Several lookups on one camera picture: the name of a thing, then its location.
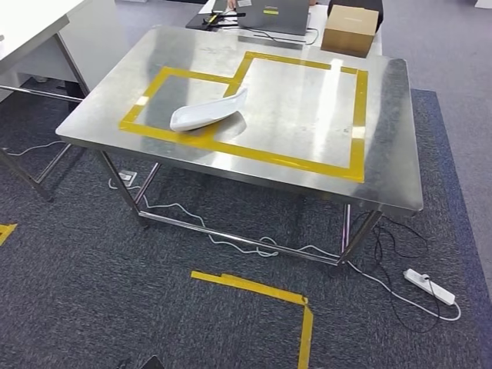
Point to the white curved car panel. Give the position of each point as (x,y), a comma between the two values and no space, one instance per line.
(200,114)

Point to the steel workbench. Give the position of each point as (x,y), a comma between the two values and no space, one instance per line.
(292,112)

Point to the floor socket plate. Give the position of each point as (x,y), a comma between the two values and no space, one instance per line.
(127,178)

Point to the flat black device with knobs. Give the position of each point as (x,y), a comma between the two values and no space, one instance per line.
(200,23)

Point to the person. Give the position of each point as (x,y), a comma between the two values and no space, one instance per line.
(231,4)

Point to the brown cardboard box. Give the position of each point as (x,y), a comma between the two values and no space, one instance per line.
(348,33)

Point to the white power strip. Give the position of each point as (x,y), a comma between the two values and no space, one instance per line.
(430,287)

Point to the yellow floor tape piece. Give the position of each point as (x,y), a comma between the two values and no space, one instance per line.
(5,232)

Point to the white desk with metal legs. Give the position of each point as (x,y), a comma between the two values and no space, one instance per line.
(30,20)

